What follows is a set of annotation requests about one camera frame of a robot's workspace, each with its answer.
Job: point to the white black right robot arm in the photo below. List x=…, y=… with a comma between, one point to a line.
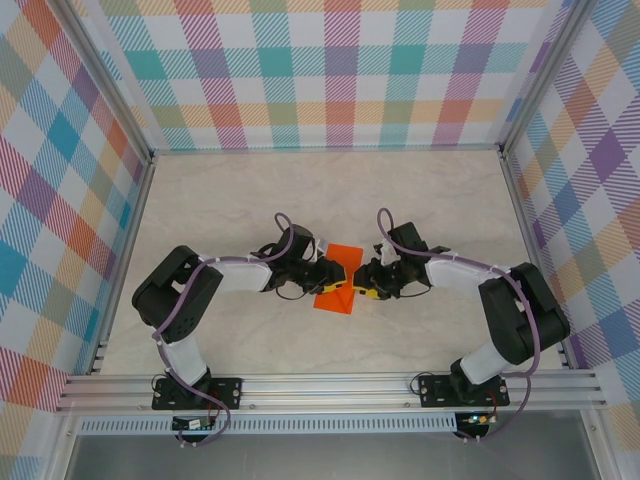
x=455, y=275

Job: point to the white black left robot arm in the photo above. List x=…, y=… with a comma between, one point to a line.
x=235, y=277

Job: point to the white right camera bracket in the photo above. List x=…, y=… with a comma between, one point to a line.
x=386, y=254

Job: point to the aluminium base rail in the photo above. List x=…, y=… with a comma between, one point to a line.
x=325, y=392

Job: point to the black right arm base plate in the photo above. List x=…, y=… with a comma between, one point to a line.
x=430, y=395

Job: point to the aluminium side rail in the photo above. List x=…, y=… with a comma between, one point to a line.
x=531, y=250
x=126, y=250

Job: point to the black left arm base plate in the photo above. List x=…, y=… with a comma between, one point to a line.
x=227, y=392

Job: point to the aluminium frame post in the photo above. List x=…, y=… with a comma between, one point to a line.
x=541, y=75
x=110, y=75

